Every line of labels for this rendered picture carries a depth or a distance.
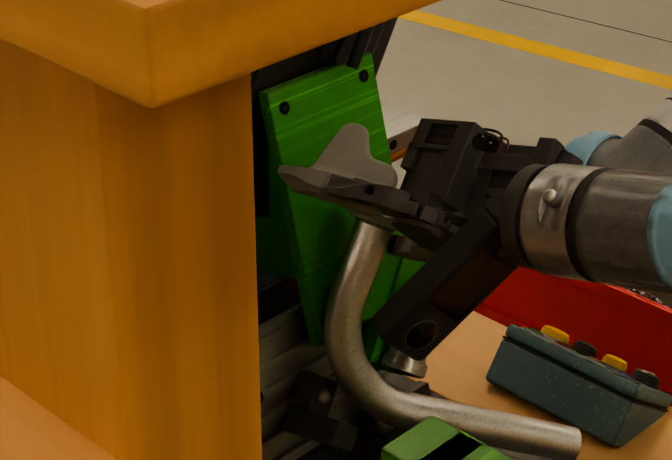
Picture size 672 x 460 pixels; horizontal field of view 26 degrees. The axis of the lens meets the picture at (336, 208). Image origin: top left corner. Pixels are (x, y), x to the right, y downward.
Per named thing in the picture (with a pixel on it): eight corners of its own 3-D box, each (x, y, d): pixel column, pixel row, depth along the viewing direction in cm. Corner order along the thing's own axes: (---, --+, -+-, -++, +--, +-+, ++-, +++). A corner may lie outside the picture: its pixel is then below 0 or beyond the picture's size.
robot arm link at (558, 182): (611, 300, 96) (544, 250, 91) (557, 290, 99) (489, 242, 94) (648, 197, 97) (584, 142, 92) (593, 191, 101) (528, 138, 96)
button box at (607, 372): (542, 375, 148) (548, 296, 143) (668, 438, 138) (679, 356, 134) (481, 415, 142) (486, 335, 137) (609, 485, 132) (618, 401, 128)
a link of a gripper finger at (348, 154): (303, 114, 109) (417, 149, 106) (273, 185, 107) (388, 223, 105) (294, 98, 106) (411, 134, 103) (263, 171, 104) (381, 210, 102)
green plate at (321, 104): (348, 281, 128) (303, 49, 122) (416, 293, 122) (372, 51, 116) (251, 332, 121) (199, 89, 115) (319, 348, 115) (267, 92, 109)
